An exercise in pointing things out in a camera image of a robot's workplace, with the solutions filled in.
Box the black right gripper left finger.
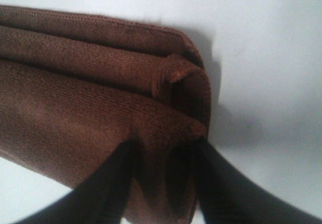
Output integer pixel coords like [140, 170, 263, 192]
[35, 141, 134, 223]

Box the brown towel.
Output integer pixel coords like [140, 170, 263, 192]
[1, 6, 211, 223]

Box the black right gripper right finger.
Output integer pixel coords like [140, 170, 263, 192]
[195, 138, 321, 223]

